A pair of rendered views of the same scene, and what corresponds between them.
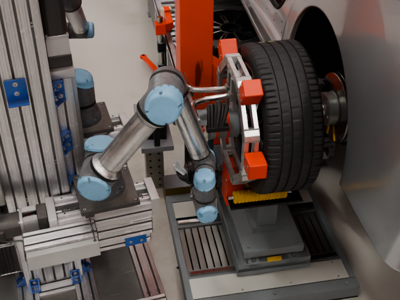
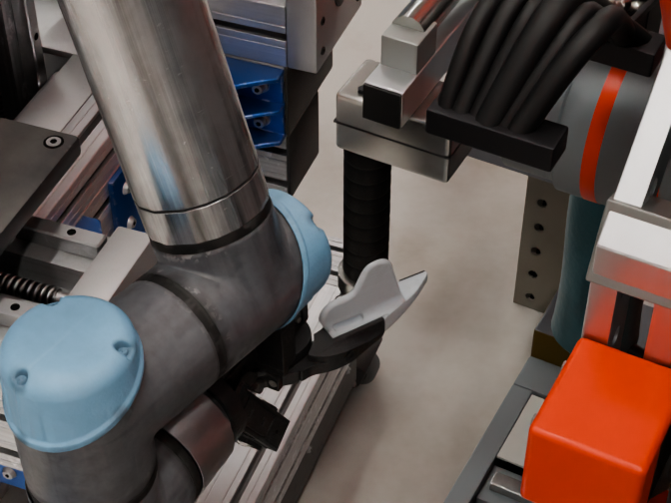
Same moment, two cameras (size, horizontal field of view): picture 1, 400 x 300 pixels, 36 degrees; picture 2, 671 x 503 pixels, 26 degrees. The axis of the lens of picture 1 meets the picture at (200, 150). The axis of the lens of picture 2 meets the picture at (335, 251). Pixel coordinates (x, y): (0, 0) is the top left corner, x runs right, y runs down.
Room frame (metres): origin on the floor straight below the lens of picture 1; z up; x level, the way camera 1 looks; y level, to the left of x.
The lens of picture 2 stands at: (1.32, -0.45, 1.56)
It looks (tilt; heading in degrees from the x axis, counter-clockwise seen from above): 43 degrees down; 39
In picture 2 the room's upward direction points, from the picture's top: straight up
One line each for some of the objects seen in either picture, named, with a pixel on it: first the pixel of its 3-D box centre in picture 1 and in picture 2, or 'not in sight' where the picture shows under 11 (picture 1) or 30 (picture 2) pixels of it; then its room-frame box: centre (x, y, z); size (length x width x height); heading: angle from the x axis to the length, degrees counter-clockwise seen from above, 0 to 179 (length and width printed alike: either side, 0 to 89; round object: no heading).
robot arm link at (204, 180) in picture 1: (204, 183); (101, 389); (1.66, -0.02, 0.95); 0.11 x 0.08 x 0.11; 179
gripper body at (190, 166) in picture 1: (197, 178); (236, 342); (1.80, 0.01, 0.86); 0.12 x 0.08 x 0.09; 11
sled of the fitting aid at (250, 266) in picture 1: (261, 230); not in sight; (2.25, -0.32, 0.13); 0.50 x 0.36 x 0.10; 11
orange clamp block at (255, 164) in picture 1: (255, 165); (602, 435); (1.89, -0.22, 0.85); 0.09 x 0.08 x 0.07; 11
